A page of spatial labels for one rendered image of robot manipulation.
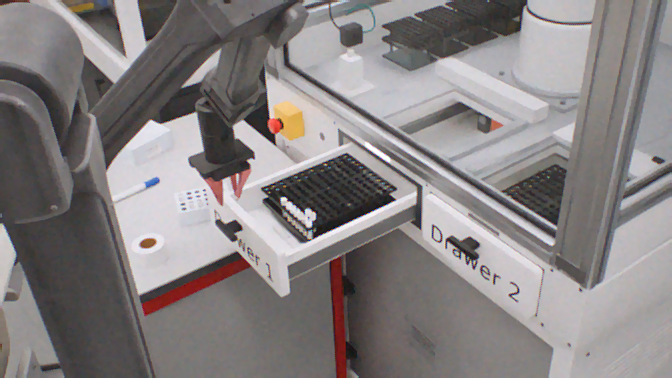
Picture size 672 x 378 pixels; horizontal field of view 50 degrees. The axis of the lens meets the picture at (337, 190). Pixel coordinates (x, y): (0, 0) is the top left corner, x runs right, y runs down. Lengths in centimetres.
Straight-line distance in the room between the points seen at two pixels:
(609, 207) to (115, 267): 83
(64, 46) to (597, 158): 84
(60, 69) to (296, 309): 149
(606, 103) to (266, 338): 108
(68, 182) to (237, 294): 132
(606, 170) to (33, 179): 87
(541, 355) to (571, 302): 19
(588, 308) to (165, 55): 81
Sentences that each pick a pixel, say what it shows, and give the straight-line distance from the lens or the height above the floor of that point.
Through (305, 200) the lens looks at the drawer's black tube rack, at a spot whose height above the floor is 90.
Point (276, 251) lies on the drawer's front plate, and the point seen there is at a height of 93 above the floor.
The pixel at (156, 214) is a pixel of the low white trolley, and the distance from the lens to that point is 174.
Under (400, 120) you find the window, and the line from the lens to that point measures 146.
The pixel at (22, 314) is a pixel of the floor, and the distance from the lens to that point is 278.
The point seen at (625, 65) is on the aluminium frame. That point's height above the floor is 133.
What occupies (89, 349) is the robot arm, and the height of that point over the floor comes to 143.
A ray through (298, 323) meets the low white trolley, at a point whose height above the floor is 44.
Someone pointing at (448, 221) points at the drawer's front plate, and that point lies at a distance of 140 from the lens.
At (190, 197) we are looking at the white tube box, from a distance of 171.
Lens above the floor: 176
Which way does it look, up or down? 35 degrees down
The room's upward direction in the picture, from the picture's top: 3 degrees counter-clockwise
